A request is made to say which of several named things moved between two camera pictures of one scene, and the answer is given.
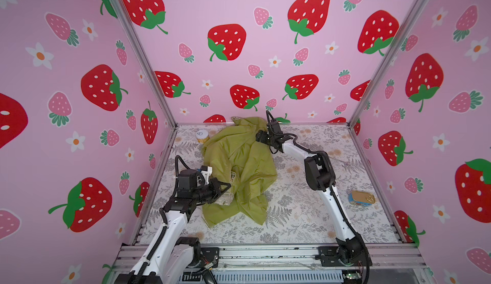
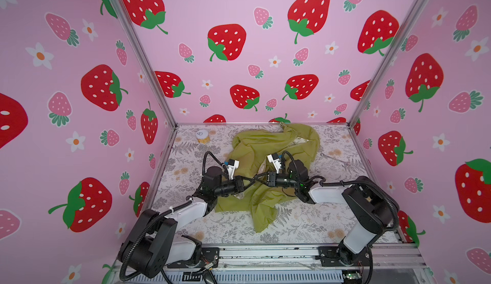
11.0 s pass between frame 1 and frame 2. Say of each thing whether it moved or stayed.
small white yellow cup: stayed
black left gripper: moved
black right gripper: moved
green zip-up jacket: moved
